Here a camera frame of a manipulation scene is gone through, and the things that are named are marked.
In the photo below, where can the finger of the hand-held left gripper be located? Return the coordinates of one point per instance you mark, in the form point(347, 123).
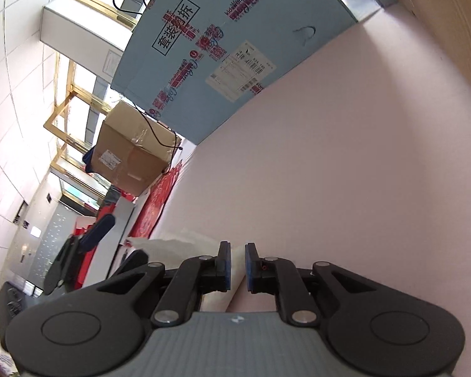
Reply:
point(135, 261)
point(98, 229)

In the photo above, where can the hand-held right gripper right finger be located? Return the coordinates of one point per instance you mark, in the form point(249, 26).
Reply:
point(250, 269)

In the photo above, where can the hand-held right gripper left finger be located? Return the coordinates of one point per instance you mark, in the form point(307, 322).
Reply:
point(227, 269)

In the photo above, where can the white flat box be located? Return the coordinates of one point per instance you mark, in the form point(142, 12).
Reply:
point(119, 224)

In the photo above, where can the red gift box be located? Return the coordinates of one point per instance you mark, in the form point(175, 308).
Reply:
point(86, 267)

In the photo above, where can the blue cloth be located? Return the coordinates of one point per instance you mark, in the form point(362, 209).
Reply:
point(89, 161)

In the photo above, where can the red paper-cut decoration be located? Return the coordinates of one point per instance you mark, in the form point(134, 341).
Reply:
point(161, 196)

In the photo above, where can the sealed brown cardboard box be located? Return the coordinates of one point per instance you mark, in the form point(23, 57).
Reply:
point(133, 153)

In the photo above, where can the light blue box with label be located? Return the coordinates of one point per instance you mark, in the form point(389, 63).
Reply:
point(259, 27)

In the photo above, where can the open brown cardboard box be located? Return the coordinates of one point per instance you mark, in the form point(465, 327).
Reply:
point(455, 8)

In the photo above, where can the gold window frame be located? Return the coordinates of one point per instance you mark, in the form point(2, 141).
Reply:
point(62, 110)

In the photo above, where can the white wall notice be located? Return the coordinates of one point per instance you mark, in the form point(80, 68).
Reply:
point(110, 63)

